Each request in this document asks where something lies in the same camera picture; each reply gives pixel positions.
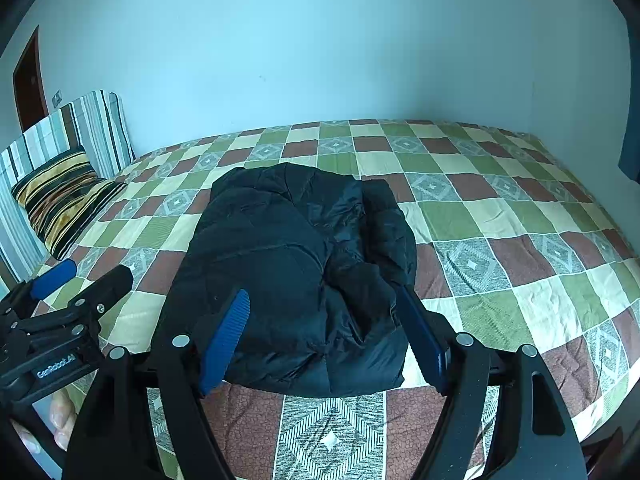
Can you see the blue curtain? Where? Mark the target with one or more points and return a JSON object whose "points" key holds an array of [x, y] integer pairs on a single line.
{"points": [[631, 145]]}

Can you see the black and yellow striped pillow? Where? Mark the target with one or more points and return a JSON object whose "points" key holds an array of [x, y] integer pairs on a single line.
{"points": [[60, 195]]}

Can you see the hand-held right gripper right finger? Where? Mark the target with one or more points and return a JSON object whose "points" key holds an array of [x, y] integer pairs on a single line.
{"points": [[422, 332]]}

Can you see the checkered bed quilt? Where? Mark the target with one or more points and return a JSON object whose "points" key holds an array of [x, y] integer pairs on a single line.
{"points": [[500, 220]]}

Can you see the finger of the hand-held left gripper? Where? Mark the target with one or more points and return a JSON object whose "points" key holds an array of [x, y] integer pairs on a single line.
{"points": [[105, 287], [52, 277]]}

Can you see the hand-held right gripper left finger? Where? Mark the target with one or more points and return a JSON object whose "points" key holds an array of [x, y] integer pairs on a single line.
{"points": [[227, 335]]}

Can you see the striped headboard cushion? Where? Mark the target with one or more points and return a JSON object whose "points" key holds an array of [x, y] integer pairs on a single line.
{"points": [[95, 120]]}

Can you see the person's left hand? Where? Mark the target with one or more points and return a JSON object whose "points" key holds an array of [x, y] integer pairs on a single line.
{"points": [[62, 420]]}

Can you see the brown wooden door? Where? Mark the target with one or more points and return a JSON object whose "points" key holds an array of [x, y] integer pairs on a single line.
{"points": [[31, 85]]}

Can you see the black puffer jacket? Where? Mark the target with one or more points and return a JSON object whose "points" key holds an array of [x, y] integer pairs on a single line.
{"points": [[290, 270]]}

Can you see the wall light switch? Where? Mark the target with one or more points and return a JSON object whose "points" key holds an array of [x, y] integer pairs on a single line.
{"points": [[57, 97]]}

